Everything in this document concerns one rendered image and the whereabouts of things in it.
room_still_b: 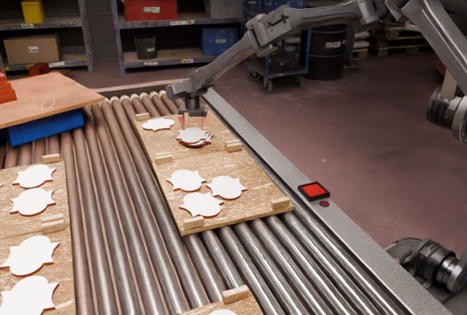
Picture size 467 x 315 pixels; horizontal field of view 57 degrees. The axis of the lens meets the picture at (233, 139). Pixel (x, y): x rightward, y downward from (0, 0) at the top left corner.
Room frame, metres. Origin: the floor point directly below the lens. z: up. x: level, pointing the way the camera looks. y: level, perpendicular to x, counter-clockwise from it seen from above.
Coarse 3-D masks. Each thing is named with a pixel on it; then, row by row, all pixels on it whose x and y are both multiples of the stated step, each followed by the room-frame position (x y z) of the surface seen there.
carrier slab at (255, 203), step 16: (176, 160) 1.35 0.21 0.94; (192, 160) 1.35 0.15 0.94; (208, 160) 1.35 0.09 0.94; (224, 160) 1.35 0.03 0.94; (240, 160) 1.35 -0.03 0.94; (160, 176) 1.24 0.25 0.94; (208, 176) 1.24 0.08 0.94; (240, 176) 1.24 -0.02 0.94; (256, 176) 1.24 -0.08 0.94; (176, 192) 1.14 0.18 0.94; (208, 192) 1.14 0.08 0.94; (256, 192) 1.14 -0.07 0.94; (272, 192) 1.14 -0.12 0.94; (176, 208) 1.06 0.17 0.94; (224, 208) 1.06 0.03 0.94; (240, 208) 1.06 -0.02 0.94; (256, 208) 1.06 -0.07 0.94; (288, 208) 1.06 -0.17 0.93; (208, 224) 0.98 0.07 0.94; (224, 224) 0.99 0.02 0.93
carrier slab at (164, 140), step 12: (144, 120) 1.71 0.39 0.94; (192, 120) 1.71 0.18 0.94; (216, 120) 1.71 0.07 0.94; (144, 132) 1.59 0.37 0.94; (156, 132) 1.59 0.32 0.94; (168, 132) 1.59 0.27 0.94; (216, 132) 1.59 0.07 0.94; (228, 132) 1.59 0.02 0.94; (144, 144) 1.48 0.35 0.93; (156, 144) 1.48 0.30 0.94; (168, 144) 1.48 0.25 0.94; (180, 144) 1.48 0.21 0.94; (216, 144) 1.48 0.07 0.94; (180, 156) 1.38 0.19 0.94
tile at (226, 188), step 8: (224, 176) 1.23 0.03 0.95; (208, 184) 1.17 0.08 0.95; (216, 184) 1.17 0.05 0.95; (224, 184) 1.17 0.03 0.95; (232, 184) 1.17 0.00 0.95; (240, 184) 1.17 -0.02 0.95; (216, 192) 1.13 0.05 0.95; (224, 192) 1.13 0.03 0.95; (232, 192) 1.13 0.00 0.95; (240, 192) 1.13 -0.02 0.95
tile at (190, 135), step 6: (180, 132) 1.53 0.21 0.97; (186, 132) 1.53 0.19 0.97; (192, 132) 1.53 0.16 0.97; (198, 132) 1.53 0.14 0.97; (204, 132) 1.53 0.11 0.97; (180, 138) 1.48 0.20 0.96; (186, 138) 1.47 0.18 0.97; (192, 138) 1.47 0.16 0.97; (198, 138) 1.47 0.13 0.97; (204, 138) 1.47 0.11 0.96
